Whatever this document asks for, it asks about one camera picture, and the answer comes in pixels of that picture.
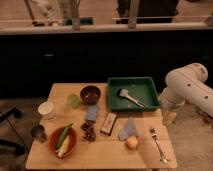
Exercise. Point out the yellow apple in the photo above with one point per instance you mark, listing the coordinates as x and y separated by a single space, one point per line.
132 142

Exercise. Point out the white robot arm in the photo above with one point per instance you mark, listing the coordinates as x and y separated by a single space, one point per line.
186 84

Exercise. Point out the green cup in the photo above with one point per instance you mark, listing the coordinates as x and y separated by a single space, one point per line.
73 100

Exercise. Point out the white cup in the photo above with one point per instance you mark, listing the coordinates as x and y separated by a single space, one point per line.
46 110

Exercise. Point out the small rectangular box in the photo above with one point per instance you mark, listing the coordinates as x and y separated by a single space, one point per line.
108 123

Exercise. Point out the blue sponge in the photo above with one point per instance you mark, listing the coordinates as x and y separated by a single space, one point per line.
91 114

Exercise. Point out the purple bowl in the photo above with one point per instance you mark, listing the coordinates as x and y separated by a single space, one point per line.
90 94

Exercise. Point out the red bowl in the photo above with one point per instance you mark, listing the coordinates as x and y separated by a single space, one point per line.
53 140

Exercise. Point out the white spatula brush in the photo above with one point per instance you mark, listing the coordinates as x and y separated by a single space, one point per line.
124 93

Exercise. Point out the green plastic tray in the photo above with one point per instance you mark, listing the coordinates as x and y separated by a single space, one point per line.
140 88

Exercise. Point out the silver fork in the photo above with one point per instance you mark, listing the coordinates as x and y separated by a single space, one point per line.
163 158

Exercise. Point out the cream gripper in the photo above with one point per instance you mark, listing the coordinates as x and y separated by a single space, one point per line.
168 116

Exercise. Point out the yellow corn cob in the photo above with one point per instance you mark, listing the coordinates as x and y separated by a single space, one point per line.
64 147

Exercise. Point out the blue triangular cloth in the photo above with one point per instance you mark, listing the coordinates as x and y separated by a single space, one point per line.
129 129

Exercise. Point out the dark grape bunch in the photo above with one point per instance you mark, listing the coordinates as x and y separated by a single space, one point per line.
89 132

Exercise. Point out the green cucumber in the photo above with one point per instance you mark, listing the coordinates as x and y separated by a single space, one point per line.
63 135

